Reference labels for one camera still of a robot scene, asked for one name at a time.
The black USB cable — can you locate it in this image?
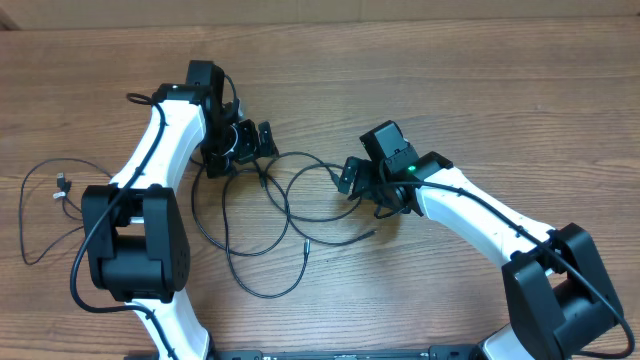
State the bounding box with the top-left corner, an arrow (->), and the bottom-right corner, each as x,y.
17,157 -> 113,266
189,159 -> 312,300
261,151 -> 378,247

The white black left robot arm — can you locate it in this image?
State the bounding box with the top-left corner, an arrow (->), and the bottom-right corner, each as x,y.
80,83 -> 278,359

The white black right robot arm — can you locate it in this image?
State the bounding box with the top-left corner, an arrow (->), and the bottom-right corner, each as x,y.
337,150 -> 636,359

